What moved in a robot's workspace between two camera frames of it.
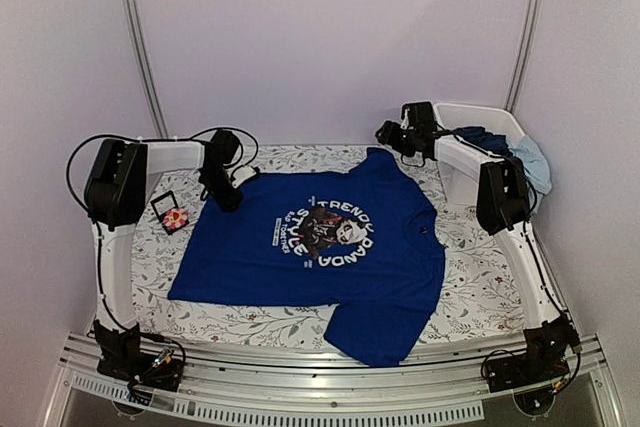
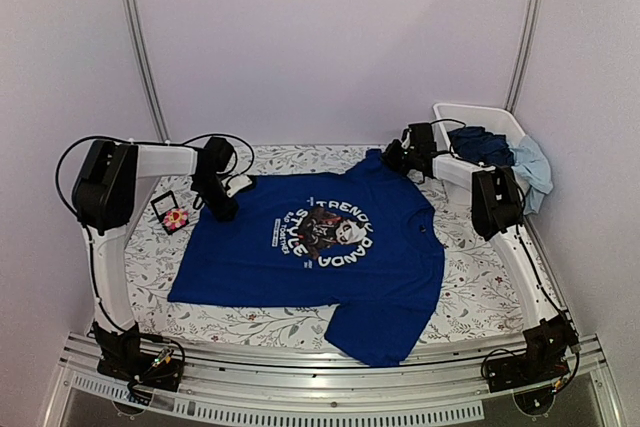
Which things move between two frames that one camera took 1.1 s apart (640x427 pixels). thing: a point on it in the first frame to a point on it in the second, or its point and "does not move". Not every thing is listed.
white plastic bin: [460, 187] does not move
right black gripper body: [392, 133] to [397, 157]
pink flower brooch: [175, 219] does not move
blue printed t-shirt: [357, 241] does not move
